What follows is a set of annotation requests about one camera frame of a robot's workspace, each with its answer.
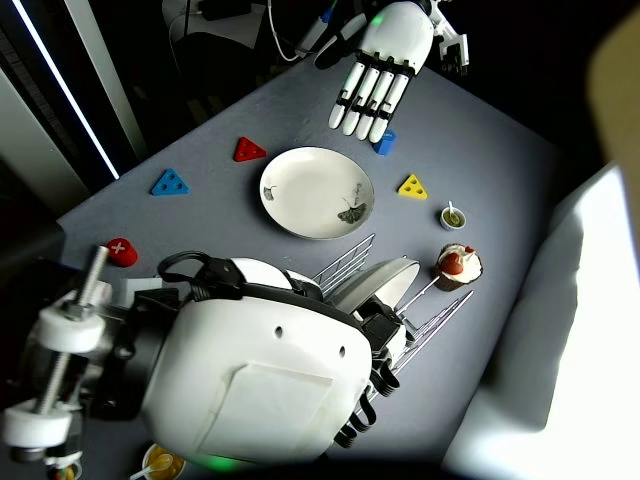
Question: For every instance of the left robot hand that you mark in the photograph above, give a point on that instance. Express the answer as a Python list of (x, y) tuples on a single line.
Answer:
[(400, 40)]

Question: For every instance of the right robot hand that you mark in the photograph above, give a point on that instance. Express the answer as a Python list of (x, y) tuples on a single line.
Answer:
[(250, 375)]

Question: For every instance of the white plate with ginkgo print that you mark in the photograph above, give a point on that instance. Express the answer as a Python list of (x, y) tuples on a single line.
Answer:
[(385, 285), (310, 190)]

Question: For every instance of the blue hexagonal prism block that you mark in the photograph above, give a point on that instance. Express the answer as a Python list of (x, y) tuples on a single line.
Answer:
[(384, 144)]

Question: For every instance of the small cup of yellow soup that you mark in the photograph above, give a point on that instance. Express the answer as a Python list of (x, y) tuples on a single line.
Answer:
[(167, 462)]

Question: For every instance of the small white spoon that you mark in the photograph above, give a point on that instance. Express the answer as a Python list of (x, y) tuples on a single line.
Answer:
[(145, 472), (451, 207)]

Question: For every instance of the yellow triangle block with holes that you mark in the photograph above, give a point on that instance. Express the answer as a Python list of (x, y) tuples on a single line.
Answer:
[(414, 189)]

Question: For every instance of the red cylinder with white cross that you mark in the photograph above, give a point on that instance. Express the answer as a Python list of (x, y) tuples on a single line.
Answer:
[(121, 252)]

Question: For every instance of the red triangle block with holes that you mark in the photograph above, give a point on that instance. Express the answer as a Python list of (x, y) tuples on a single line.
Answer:
[(248, 151)]

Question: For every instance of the small ceramic sauce cup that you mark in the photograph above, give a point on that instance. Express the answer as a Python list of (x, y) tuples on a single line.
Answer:
[(452, 222)]

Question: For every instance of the blue triangle block with holes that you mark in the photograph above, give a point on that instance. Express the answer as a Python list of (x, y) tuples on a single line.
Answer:
[(170, 184)]

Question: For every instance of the chocolate cupcake with cream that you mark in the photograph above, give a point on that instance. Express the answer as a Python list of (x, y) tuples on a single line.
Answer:
[(457, 272)]

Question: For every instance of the white LED light strip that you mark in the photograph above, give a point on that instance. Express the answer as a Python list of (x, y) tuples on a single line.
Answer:
[(65, 90)]

